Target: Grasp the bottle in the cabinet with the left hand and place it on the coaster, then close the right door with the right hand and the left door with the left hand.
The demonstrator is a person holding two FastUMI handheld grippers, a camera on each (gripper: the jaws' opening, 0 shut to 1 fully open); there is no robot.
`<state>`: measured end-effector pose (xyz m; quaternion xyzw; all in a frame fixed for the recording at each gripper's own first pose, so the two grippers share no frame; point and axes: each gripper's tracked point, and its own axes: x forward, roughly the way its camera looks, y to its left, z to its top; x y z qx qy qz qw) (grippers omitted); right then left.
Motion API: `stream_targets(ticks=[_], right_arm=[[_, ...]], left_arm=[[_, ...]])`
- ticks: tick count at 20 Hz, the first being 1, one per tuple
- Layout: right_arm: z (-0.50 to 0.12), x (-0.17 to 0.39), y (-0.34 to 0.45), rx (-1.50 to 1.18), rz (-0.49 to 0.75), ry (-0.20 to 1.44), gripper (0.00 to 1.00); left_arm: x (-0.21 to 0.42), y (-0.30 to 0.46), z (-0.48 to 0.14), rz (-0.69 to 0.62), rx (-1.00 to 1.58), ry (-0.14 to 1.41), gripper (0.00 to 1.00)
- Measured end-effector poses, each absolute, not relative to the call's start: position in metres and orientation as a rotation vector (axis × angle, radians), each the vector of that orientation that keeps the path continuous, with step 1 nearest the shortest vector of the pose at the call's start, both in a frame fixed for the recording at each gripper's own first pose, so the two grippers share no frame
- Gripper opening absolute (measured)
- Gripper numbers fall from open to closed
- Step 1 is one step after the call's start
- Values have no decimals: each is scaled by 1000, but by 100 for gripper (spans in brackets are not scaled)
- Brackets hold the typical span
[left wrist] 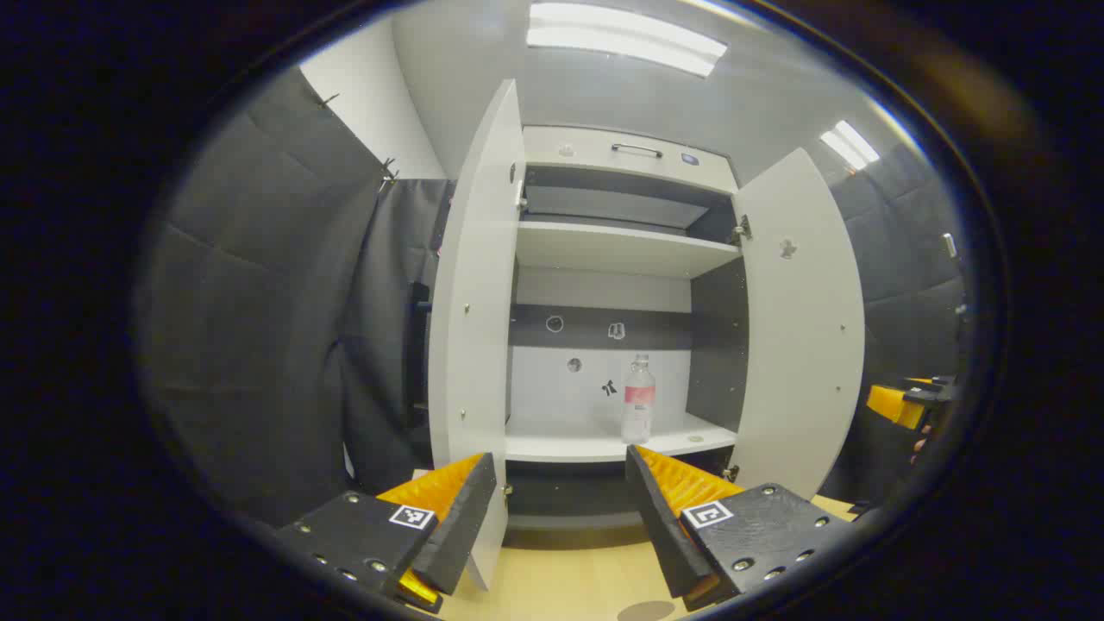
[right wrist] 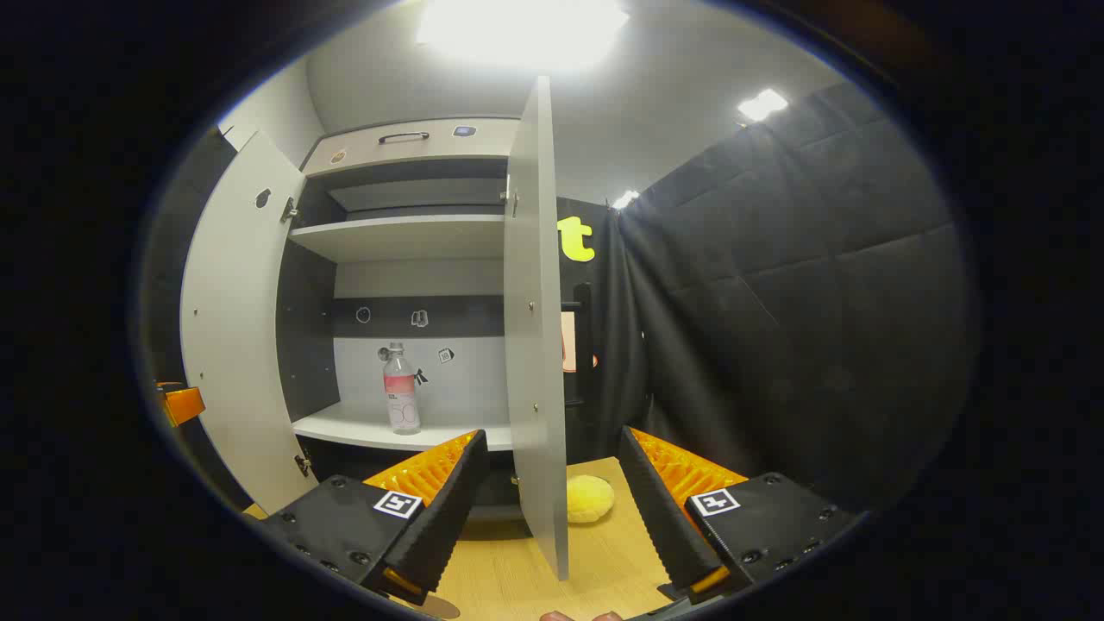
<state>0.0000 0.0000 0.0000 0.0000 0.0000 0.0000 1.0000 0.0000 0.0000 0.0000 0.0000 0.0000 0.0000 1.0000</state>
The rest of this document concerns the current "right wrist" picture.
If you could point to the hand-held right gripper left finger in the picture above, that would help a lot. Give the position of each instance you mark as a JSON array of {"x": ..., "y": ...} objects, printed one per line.
[{"x": 440, "y": 517}]

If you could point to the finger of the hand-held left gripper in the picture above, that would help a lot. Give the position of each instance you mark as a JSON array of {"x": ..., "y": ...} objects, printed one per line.
[{"x": 183, "y": 405}]

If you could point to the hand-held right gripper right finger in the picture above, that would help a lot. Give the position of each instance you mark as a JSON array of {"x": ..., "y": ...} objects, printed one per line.
[{"x": 664, "y": 517}]

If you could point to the grey cabinet door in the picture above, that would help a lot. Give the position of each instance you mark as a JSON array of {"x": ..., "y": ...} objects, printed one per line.
[
  {"x": 233, "y": 345},
  {"x": 535, "y": 345}
]

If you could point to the round coaster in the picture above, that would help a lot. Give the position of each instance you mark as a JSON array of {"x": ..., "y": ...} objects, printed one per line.
[{"x": 435, "y": 606}]

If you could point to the clear bottle with pink label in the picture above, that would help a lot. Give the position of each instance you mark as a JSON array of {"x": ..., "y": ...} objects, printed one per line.
[{"x": 401, "y": 405}]

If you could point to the grey open cabinet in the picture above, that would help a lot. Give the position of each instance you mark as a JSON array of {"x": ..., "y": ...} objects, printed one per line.
[{"x": 414, "y": 237}]

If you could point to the grey cabinet drawer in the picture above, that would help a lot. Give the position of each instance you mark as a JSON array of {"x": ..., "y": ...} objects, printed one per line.
[{"x": 371, "y": 153}]

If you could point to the black backdrop cloth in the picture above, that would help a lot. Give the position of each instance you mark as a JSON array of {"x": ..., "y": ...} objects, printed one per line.
[{"x": 776, "y": 302}]

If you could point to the small ceiling light panel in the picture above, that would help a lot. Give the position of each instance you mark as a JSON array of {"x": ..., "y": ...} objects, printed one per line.
[
  {"x": 625, "y": 199},
  {"x": 763, "y": 104}
]

